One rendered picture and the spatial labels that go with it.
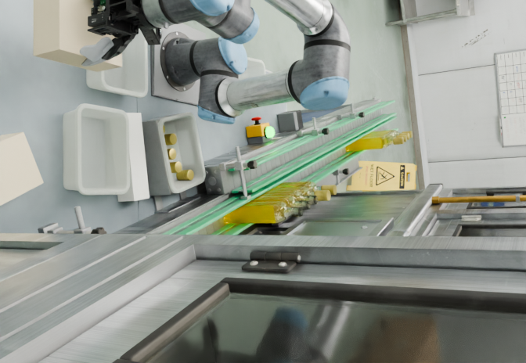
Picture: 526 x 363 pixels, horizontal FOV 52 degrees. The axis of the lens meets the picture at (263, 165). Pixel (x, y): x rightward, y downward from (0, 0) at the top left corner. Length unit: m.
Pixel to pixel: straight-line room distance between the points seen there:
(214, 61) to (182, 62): 0.12
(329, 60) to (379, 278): 0.84
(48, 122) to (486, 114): 6.54
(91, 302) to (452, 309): 0.33
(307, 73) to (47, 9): 0.59
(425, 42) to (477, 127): 1.30
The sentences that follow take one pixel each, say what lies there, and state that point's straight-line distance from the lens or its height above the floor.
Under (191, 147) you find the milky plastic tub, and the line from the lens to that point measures 1.69.
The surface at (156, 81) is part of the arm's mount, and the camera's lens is 1.68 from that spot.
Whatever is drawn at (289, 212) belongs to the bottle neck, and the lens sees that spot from 1.60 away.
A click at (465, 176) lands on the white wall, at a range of 7.66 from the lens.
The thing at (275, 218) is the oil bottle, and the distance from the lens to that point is 1.61.
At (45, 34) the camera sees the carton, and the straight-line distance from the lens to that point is 1.13.
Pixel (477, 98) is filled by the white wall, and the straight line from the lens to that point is 7.46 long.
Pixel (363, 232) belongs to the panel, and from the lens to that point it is 1.74.
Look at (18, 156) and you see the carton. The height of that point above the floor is 0.83.
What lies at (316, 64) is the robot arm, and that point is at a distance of 1.30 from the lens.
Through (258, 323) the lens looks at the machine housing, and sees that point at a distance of 0.49.
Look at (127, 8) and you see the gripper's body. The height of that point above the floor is 1.19.
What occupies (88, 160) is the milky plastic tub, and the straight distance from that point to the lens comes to 1.47.
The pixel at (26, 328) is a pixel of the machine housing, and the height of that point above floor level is 1.40.
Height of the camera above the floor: 1.84
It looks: 30 degrees down
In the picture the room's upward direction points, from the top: 86 degrees clockwise
